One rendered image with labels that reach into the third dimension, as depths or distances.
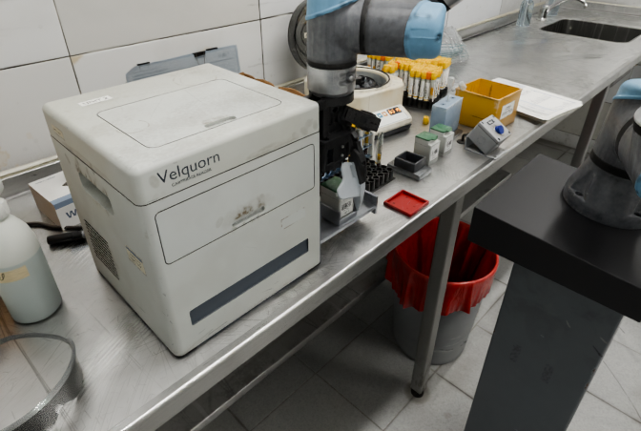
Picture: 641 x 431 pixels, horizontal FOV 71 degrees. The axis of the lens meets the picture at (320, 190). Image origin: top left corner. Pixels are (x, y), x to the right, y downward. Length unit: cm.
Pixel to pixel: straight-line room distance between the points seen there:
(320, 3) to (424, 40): 15
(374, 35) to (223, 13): 71
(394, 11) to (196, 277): 43
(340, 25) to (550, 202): 51
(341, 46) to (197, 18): 65
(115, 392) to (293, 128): 41
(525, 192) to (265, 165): 52
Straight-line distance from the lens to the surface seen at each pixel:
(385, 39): 65
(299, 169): 65
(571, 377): 111
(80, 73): 115
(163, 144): 55
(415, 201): 98
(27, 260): 76
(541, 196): 94
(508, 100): 135
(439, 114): 121
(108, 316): 79
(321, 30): 66
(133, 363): 71
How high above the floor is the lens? 140
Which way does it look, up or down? 32 degrees down
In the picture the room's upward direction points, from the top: straight up
